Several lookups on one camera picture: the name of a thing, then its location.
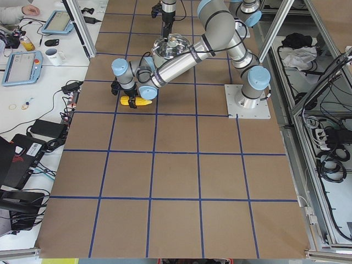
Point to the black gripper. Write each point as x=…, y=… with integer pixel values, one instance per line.
x=132, y=94
x=166, y=16

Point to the yellow corn cob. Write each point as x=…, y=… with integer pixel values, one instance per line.
x=139, y=101

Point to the glass pot lid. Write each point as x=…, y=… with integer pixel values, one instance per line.
x=174, y=45

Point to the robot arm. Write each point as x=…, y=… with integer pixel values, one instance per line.
x=143, y=78
x=247, y=11

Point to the black power adapter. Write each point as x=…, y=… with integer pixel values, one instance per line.
x=72, y=87

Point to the white mug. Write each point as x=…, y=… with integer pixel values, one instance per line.
x=56, y=57

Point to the black power brick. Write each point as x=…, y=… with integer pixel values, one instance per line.
x=49, y=129

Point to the black round object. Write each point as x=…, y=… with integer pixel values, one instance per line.
x=52, y=42

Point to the teach pendant far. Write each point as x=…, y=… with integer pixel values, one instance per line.
x=59, y=23

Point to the teach pendant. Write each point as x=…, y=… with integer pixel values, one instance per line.
x=59, y=23
x=22, y=68

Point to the teach pendant near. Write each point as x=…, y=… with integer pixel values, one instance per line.
x=22, y=68

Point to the orange drink can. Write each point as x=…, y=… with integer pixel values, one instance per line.
x=26, y=43

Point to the black laptop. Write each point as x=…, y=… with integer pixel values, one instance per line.
x=28, y=153

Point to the pile of cloths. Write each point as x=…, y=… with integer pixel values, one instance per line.
x=303, y=53

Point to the aluminium frame post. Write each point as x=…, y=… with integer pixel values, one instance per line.
x=74, y=11

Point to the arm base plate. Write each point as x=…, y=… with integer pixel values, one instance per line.
x=238, y=106

